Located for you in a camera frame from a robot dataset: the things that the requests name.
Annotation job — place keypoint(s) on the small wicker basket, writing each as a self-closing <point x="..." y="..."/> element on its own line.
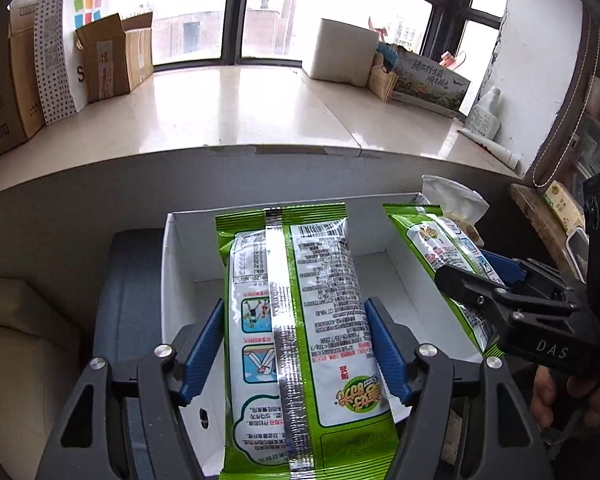
<point x="380" y="81"/>

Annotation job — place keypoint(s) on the white alarm clock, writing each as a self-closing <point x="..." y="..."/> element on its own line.
<point x="577" y="253"/>

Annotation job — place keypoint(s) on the green white snack pack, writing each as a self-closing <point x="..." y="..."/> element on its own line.
<point x="438" y="241"/>

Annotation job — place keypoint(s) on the blue grey table cloth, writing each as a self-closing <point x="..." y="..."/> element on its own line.
<point x="128" y="321"/>

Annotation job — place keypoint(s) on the dotted white paper bag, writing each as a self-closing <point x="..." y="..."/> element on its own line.
<point x="57" y="60"/>

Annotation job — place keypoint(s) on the cream sofa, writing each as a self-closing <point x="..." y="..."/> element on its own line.
<point x="41" y="351"/>

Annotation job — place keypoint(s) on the large brown cardboard box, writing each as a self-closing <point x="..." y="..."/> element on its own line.
<point x="21" y="115"/>

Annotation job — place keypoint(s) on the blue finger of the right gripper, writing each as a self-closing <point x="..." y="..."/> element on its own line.
<point x="507" y="269"/>

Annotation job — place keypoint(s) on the white lotion bottle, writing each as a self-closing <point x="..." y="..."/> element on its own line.
<point x="483" y="116"/>

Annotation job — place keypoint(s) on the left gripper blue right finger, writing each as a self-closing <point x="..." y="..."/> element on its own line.
<point x="387" y="354"/>

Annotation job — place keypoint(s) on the yellow green tea box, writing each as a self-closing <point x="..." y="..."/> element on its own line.
<point x="565" y="208"/>

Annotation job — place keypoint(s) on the white foam box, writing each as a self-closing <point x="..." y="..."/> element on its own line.
<point x="340" y="52"/>

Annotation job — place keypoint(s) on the tissue box with tissue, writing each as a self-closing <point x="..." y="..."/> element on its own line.
<point x="464" y="206"/>

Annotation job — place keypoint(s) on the small open cardboard box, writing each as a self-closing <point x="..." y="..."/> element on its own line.
<point x="116" y="55"/>

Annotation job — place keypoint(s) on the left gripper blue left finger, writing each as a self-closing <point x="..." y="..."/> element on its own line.
<point x="198" y="344"/>

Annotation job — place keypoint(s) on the white cardboard storage box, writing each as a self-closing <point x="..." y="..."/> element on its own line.
<point x="192" y="284"/>

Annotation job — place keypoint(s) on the right hand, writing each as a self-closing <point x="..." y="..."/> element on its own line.
<point x="546" y="394"/>

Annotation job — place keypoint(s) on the printed landscape carton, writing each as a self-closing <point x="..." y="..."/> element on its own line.
<point x="425" y="83"/>

